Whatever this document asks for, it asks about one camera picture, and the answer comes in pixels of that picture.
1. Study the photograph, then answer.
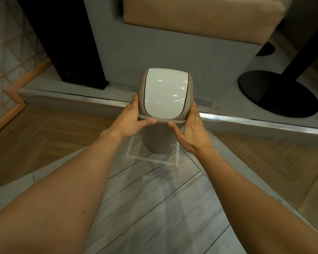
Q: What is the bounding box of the grey sofa base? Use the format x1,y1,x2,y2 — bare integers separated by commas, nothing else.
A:
83,0,263,104

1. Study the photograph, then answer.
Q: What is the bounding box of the person's left forearm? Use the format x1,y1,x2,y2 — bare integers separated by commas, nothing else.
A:
0,130,123,254

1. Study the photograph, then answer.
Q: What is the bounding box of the beige seat cushion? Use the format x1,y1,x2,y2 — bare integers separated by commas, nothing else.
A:
122,0,286,44

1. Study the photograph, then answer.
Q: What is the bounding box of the taupe bin top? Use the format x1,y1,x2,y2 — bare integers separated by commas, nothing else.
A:
137,68,195,127

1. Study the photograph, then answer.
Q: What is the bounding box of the person's left hand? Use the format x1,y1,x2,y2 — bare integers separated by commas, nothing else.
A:
105,93,157,141

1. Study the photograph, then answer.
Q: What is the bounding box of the taupe trash bin body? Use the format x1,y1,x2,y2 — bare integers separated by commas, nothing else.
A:
143,123,179,154

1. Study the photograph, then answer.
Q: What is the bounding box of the orange wooden baseboard trim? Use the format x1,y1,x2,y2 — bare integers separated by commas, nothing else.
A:
0,58,52,141

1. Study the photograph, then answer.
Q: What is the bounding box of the small black round base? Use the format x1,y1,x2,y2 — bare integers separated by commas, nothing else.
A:
255,41,276,56

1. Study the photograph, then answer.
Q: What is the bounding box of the metal floor trim strip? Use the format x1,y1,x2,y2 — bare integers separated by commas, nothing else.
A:
18,88,318,137

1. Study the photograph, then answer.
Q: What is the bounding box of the black pedestal table base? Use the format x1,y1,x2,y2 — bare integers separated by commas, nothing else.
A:
238,20,318,119

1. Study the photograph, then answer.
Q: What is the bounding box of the person's right hand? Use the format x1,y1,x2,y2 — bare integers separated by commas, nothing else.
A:
167,102,216,154

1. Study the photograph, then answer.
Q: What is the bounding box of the black cabinet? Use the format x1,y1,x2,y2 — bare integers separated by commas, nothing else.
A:
15,0,108,90

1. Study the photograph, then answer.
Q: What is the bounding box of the person's right forearm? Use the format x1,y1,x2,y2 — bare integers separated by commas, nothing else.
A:
190,147,318,254

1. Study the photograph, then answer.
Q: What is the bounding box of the white tape square marking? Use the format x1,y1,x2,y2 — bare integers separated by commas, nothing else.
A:
126,135,179,168

